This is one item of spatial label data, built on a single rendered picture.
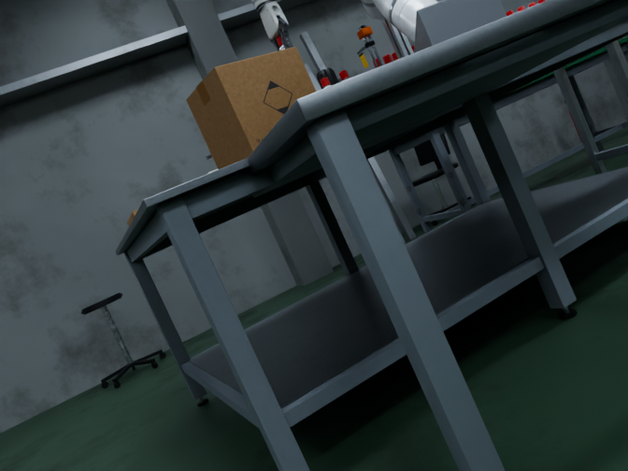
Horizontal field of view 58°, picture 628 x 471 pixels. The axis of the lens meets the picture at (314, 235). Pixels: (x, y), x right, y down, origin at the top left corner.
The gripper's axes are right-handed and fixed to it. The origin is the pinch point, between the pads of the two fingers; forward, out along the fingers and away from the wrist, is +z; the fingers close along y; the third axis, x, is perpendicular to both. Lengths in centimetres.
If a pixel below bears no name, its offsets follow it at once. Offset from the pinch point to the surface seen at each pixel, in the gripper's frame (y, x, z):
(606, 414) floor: -91, 12, 120
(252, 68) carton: -29.8, 27.7, 11.7
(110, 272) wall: 330, 69, 41
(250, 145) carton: -32, 39, 32
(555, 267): -48, -31, 103
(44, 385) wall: 338, 152, 104
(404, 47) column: -2.0, -46.2, 14.3
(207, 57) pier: 286, -75, -94
